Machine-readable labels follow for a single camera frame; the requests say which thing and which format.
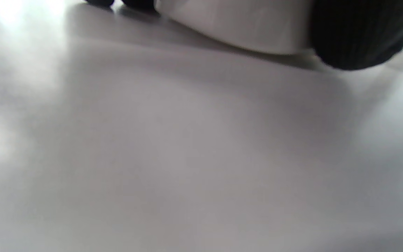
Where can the person's left hand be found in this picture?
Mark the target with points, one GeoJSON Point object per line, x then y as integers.
{"type": "Point", "coordinates": [359, 31]}

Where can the white ribbed Hanoi Tower tray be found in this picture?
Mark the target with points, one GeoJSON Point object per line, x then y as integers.
{"type": "Point", "coordinates": [236, 24]}

